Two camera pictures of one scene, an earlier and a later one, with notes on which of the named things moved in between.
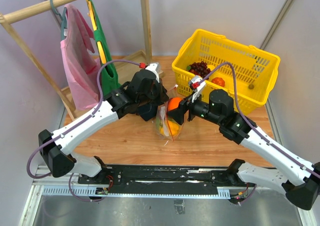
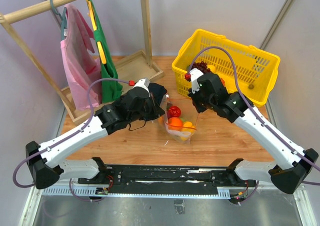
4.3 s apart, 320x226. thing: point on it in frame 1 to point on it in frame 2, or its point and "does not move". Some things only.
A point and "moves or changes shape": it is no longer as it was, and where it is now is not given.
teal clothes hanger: (63, 18) does not move
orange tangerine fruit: (173, 102) to (175, 124)
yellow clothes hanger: (101, 51) does not move
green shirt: (109, 80) does not move
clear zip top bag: (166, 127) moves or changes shape
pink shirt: (82, 67) does not move
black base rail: (166, 180) does not move
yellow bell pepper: (174, 128) to (187, 127)
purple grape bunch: (200, 68) does not move
